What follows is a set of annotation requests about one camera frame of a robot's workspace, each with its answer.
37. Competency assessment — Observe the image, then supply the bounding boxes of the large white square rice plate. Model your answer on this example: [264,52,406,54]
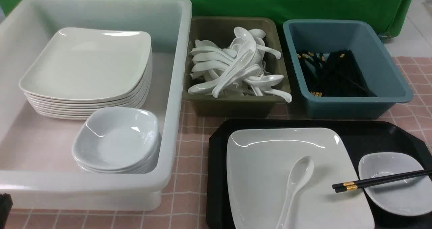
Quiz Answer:
[226,128,375,229]

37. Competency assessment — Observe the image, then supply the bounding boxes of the white ceramic soup spoon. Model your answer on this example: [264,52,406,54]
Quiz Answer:
[276,156,315,229]

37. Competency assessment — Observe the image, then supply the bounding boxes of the black chopstick gold band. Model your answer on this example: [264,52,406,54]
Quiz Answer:
[332,170,432,193]
[332,169,432,189]

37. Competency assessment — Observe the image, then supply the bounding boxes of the small white dish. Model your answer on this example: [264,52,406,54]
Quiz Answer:
[358,152,432,216]
[72,107,160,170]

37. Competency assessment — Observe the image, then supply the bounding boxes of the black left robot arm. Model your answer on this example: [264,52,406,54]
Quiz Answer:
[0,193,13,229]

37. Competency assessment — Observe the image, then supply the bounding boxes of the top white plate of stack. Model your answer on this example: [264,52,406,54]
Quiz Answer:
[19,27,152,101]

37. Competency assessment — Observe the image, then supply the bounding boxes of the pile of white soup spoons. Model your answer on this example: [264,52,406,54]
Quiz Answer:
[188,26,293,103]

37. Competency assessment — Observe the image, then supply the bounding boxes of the olive green spoon bin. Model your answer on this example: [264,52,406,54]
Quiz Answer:
[183,17,291,117]

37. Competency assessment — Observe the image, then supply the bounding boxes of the stack of small white dishes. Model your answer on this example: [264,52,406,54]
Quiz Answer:
[77,133,161,174]

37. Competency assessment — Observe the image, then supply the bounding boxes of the pink checkered tablecloth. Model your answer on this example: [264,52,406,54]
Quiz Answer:
[1,56,431,229]

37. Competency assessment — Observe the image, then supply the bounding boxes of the pile of black chopsticks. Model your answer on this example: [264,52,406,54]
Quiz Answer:
[297,49,377,98]

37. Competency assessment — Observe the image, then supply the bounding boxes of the teal blue chopstick bin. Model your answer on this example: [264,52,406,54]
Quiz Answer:
[283,19,413,119]

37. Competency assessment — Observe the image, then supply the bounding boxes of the stack of white square plates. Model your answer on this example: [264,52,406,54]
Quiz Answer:
[24,53,153,120]

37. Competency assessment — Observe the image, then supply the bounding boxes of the black plastic serving tray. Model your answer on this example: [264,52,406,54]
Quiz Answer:
[206,119,432,229]

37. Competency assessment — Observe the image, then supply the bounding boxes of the large translucent white plastic bin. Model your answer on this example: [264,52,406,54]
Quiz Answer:
[0,0,192,211]

